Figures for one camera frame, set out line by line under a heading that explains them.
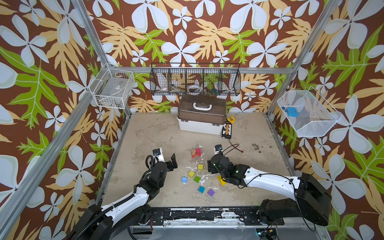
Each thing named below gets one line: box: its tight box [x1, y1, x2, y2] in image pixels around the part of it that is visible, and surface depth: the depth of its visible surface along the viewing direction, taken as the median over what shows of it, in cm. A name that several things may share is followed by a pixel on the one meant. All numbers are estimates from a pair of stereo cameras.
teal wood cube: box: [197, 185, 206, 194], surface depth 86 cm
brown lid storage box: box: [177, 94, 227, 135], surface depth 98 cm
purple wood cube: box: [207, 188, 216, 197], surface depth 84 cm
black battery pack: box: [221, 121, 232, 139], surface depth 110 cm
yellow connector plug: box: [226, 116, 236, 124], surface depth 117 cm
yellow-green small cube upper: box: [197, 164, 204, 171], surface depth 91 cm
